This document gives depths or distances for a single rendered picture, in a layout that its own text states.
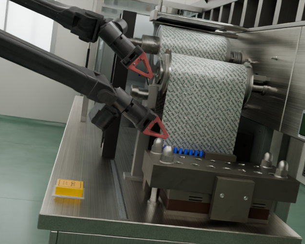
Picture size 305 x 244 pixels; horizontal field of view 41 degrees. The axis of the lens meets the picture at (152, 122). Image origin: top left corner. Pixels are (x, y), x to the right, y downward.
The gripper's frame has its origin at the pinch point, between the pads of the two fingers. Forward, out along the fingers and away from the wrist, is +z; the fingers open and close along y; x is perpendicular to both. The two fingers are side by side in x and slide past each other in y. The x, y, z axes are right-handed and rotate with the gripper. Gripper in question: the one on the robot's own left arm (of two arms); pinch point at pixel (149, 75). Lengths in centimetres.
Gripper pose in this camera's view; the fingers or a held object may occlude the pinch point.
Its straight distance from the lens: 127.0
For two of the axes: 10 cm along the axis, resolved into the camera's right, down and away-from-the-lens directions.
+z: 6.9, 7.0, 1.7
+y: 1.4, 1.0, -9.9
